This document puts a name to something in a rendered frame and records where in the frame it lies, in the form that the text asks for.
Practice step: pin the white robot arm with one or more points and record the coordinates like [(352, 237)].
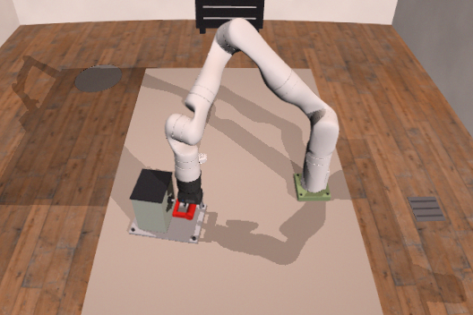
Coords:
[(183, 132)]

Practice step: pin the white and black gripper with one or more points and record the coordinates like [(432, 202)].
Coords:
[(188, 182)]

